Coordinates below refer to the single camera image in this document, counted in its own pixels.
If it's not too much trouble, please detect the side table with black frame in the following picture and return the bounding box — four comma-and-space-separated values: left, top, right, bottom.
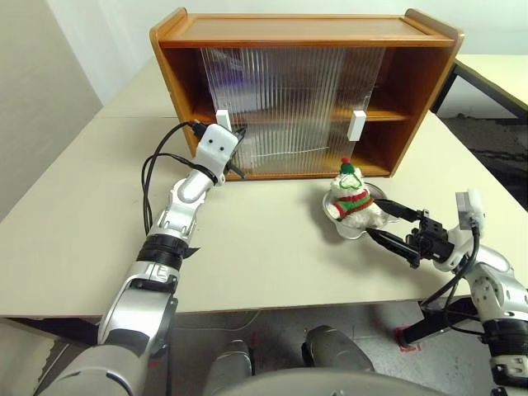
431, 53, 528, 120

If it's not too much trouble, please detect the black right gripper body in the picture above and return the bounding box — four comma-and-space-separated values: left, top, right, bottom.
404, 209, 455, 265

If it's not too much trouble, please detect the white floor cable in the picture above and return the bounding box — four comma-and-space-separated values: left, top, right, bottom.
218, 311, 265, 331

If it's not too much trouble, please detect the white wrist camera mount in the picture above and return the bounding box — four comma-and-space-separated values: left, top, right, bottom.
435, 188, 486, 273
193, 123, 240, 186

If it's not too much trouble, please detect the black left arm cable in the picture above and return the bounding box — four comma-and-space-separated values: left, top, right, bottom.
142, 119, 207, 238

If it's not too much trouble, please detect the white plush toy with sweater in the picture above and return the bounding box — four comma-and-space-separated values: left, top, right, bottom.
328, 156, 384, 231

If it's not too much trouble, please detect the black table leg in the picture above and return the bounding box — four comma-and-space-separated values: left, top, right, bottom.
402, 296, 492, 347

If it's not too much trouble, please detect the silver metal tray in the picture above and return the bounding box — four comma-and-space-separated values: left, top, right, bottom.
321, 181, 408, 240

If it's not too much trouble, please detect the wooden cabinet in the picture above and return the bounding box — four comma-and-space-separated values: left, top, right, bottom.
148, 7, 466, 182

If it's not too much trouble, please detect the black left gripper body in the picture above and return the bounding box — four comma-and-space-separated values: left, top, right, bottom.
224, 139, 243, 171

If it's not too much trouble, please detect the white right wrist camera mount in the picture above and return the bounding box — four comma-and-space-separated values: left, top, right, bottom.
435, 188, 486, 273

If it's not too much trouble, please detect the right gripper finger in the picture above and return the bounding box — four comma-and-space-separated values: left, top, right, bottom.
373, 198, 426, 222
365, 227, 422, 270

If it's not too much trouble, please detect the ribbed translucent sliding door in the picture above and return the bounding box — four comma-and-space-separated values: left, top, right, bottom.
200, 46, 346, 171
241, 46, 388, 168

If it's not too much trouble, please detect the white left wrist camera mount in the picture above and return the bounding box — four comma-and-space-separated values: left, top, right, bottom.
193, 123, 240, 186

